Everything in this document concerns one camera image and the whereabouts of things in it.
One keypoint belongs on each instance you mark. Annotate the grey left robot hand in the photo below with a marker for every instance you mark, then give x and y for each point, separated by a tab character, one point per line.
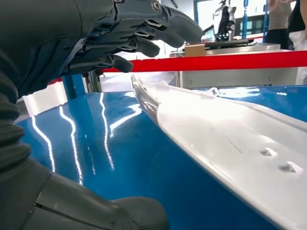
48	31

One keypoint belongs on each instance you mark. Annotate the blue metal shelf rack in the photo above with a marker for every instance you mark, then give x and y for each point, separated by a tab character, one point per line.
107	177

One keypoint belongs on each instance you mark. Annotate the grey metal workbench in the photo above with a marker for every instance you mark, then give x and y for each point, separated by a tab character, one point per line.
227	77

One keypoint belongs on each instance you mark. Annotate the brown cardboard box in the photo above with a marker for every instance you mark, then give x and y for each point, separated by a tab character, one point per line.
194	50

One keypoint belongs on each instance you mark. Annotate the long red barrier belt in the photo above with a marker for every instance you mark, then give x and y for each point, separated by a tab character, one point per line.
215	62

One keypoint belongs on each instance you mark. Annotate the black and white robot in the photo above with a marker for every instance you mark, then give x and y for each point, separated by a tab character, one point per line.
224	22

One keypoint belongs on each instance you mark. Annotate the person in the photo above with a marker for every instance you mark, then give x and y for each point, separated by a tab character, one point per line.
299	38
279	19

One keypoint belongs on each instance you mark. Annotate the dark barrier stanchion post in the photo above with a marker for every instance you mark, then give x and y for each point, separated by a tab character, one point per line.
93	81

